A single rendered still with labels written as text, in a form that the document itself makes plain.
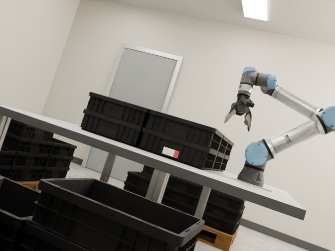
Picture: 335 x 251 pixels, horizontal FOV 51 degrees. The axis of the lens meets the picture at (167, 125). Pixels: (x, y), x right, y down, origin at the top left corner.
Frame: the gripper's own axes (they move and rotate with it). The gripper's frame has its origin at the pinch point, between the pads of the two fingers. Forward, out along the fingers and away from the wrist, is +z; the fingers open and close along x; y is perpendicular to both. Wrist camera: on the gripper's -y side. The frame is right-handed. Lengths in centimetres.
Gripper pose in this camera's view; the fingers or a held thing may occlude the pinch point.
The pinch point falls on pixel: (237, 127)
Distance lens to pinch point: 191.0
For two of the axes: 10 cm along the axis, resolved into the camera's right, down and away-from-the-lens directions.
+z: -2.7, 9.5, -1.8
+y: -2.8, 1.0, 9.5
